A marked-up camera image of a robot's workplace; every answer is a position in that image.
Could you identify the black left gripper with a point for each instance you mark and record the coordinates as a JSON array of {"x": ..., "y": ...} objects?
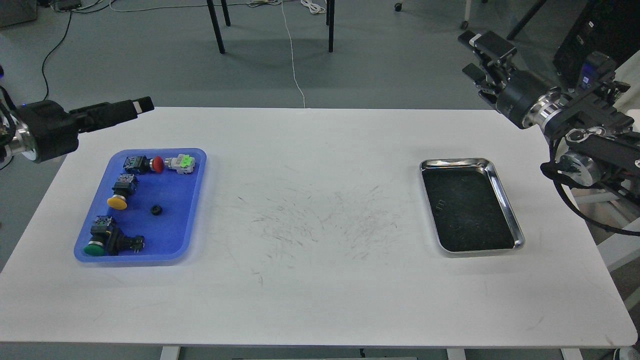
[{"x": 44, "y": 130}]

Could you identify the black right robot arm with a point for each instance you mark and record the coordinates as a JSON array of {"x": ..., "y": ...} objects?
[{"x": 592, "y": 145}]

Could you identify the red push button switch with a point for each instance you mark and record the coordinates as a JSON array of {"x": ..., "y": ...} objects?
[{"x": 140, "y": 164}]

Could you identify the blue plastic tray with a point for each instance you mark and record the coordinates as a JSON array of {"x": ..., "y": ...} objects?
[{"x": 168, "y": 235}]

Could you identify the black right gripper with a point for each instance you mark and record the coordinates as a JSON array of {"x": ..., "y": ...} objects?
[{"x": 527, "y": 99}]

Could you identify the silver metal tray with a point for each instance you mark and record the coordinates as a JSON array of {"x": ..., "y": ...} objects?
[{"x": 477, "y": 218}]

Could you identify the yellow push button switch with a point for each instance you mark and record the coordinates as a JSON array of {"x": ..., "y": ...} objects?
[{"x": 125, "y": 186}]

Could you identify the green push button switch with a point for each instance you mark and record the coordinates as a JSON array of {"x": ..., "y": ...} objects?
[{"x": 103, "y": 231}]

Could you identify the green and white switch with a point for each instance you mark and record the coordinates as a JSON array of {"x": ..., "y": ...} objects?
[{"x": 183, "y": 163}]

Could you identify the black switch block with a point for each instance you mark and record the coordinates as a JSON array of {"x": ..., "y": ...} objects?
[{"x": 125, "y": 243}]

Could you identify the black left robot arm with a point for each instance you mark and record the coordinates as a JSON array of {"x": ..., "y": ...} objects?
[{"x": 7, "y": 128}]

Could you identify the black equipment case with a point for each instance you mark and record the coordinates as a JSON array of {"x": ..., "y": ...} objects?
[{"x": 611, "y": 27}]

